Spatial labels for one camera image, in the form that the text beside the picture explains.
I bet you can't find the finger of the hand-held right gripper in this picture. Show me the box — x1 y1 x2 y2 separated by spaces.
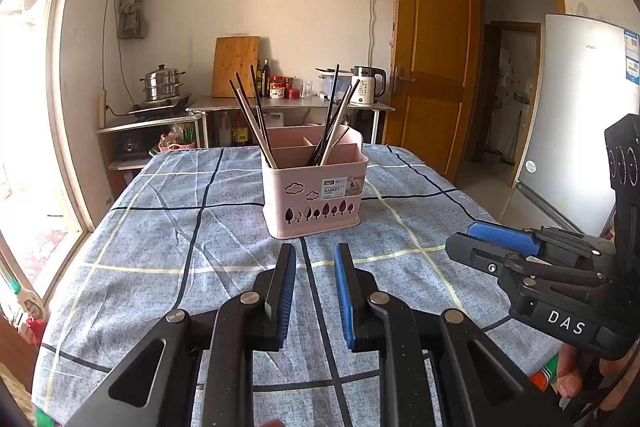
467 222 616 258
445 232 608 288

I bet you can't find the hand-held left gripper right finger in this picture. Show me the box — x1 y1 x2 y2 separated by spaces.
333 243 557 427

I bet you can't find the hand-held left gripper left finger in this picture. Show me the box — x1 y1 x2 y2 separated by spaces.
65 243 298 427

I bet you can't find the pink plastic utensil basket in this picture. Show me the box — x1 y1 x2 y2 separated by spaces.
260 124 370 240

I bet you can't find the silver metal chopstick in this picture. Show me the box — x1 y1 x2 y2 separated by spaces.
238 91 278 170
320 84 354 166
256 106 271 152

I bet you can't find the person's right hand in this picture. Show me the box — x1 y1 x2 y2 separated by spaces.
552 347 640 413

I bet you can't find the blue plaid tablecloth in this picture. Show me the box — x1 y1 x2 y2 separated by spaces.
31 143 563 427

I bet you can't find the grey refrigerator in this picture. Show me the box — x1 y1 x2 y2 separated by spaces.
510 13 640 238

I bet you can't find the red capped sauce bottle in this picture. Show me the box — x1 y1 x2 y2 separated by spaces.
231 112 251 145

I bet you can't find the wooden door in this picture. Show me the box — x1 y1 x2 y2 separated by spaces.
382 0 483 185

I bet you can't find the pink woven basket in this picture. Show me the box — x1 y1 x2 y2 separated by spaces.
157 137 198 154

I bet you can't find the white electric kettle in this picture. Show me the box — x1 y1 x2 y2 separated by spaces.
349 66 387 106

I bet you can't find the metal kitchen table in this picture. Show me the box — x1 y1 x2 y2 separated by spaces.
187 98 396 148

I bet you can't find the clear plastic storage box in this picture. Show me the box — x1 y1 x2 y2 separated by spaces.
315 67 353 100

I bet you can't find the black induction cooker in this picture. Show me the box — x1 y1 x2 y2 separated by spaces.
128 94 193 115

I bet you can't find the bamboo cutting board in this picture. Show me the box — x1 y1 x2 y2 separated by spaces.
211 36 262 98

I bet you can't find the steel steamer pot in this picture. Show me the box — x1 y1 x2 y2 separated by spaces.
139 64 187 104

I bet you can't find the red bag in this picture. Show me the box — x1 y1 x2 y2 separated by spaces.
22 314 48 348

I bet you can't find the grey hanging cloth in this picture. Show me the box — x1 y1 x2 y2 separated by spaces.
116 0 150 40

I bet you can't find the metal door handle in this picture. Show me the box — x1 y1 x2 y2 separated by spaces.
389 67 417 96

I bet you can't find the white wall cable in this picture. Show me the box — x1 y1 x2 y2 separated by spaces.
367 0 377 72

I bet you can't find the white window frame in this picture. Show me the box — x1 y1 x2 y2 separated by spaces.
45 0 113 233

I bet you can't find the thin dark wall cable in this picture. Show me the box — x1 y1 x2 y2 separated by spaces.
101 0 123 92

